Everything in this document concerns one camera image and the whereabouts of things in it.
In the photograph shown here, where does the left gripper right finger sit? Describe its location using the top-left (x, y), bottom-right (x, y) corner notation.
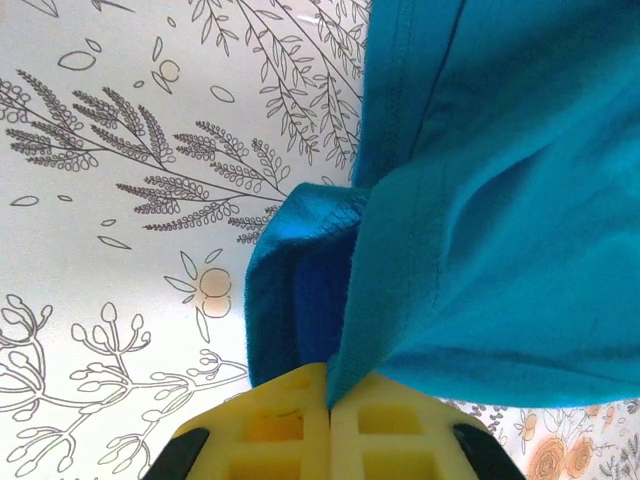
top-left (327, 372), bottom-right (526, 480)

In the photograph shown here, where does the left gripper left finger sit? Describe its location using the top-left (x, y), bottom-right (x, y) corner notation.
top-left (149, 362), bottom-right (331, 480)

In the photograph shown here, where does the blue t-shirt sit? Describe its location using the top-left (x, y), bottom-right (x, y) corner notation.
top-left (243, 0), bottom-right (640, 409)

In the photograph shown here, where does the floral tablecloth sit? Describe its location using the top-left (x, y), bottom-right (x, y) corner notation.
top-left (0, 0), bottom-right (640, 480)

